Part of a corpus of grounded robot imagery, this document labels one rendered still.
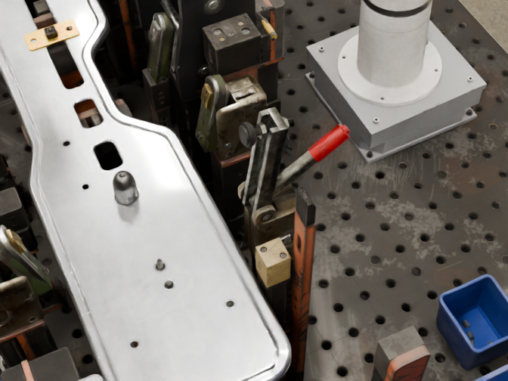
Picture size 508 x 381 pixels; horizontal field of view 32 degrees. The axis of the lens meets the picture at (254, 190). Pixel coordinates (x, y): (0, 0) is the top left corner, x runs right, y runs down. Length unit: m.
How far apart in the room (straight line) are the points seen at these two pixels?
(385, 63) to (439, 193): 0.25
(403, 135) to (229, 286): 0.60
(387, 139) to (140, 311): 0.65
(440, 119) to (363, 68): 0.17
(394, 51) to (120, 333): 0.71
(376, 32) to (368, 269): 0.40
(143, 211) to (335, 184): 0.49
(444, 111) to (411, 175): 0.13
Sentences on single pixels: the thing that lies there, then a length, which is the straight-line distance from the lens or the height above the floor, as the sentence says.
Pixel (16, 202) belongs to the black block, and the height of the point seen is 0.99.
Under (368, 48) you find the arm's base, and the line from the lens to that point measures 1.56.
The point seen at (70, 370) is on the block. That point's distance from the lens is 1.14.
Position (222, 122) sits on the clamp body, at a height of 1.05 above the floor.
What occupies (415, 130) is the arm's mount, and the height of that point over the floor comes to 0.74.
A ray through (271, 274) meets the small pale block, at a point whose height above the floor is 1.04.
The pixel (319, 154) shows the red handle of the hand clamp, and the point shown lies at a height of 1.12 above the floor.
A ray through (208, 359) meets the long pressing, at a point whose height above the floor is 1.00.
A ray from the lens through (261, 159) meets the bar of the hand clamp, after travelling 1.08.
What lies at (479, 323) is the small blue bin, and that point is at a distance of 1.49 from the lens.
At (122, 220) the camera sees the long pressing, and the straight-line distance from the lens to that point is 1.21.
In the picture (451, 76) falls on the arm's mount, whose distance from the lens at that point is 1.66.
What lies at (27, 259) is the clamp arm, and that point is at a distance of 1.13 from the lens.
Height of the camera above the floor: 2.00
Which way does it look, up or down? 55 degrees down
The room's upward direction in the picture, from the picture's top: 1 degrees counter-clockwise
